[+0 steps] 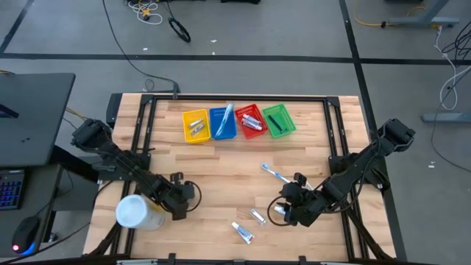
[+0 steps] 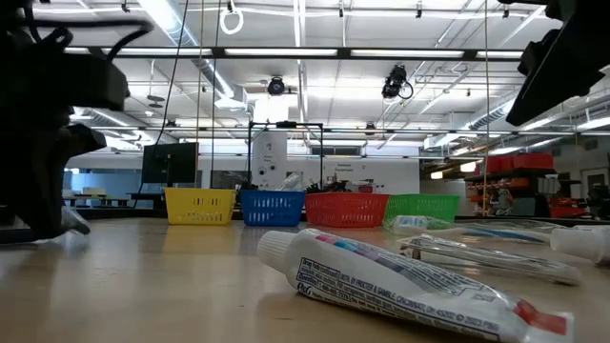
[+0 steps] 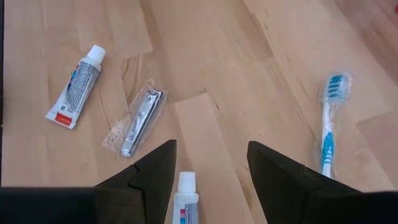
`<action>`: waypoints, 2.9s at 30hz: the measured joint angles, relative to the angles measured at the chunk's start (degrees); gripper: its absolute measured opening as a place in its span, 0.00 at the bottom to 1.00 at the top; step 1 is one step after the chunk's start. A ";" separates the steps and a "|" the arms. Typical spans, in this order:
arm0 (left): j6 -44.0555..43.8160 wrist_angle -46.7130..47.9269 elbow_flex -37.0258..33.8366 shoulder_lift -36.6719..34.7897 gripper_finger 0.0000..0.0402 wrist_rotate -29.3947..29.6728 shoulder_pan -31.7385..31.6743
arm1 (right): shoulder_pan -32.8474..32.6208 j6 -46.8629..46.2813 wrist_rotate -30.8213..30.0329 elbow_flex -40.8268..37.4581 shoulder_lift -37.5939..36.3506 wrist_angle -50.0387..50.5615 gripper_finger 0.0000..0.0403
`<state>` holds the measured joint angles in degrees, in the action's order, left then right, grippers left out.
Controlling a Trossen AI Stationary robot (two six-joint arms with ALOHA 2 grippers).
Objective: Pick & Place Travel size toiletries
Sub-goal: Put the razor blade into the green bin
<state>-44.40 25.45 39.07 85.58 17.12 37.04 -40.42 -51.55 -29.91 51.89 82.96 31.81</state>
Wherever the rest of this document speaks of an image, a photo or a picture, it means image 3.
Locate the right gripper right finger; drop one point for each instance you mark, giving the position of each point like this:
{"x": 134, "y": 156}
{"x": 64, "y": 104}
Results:
{"x": 311, "y": 202}

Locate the white travel toothpaste tube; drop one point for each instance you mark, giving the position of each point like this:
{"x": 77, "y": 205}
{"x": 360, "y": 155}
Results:
{"x": 186, "y": 202}
{"x": 77, "y": 90}

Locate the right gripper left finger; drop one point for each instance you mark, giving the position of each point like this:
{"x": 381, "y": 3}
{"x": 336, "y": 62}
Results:
{"x": 93, "y": 205}

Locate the blue toothbrush in clear wrap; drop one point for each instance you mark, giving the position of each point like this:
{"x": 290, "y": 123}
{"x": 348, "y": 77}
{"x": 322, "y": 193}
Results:
{"x": 326, "y": 137}

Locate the wrapped silver nail clipper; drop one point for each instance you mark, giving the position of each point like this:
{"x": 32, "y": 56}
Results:
{"x": 141, "y": 121}

